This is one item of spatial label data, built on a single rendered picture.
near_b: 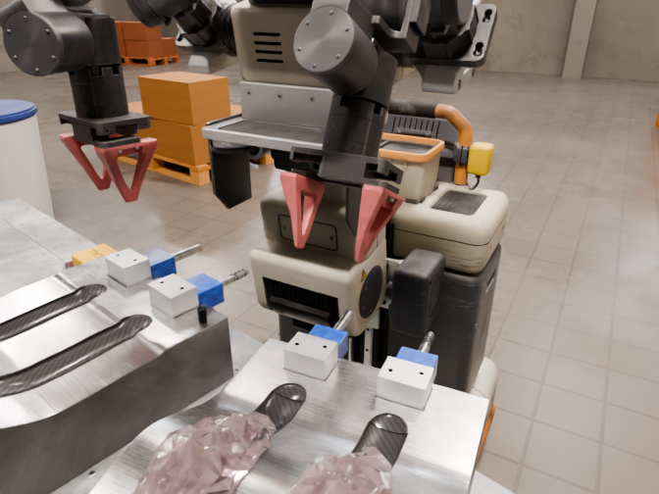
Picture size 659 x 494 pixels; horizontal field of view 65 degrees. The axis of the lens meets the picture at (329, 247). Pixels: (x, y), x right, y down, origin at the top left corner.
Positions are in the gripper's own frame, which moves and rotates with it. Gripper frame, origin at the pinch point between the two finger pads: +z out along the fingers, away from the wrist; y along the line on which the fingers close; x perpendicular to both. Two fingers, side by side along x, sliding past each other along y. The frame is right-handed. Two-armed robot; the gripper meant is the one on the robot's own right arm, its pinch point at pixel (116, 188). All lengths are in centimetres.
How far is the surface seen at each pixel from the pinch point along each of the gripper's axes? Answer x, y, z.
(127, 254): 0.4, -0.9, 9.5
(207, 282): 4.2, 11.3, 10.8
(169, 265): 4.6, 1.9, 11.7
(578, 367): 148, 27, 98
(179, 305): -1.0, 13.1, 11.1
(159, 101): 173, -282, 38
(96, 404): -13.8, 17.5, 14.8
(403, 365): 9.6, 37.3, 13.3
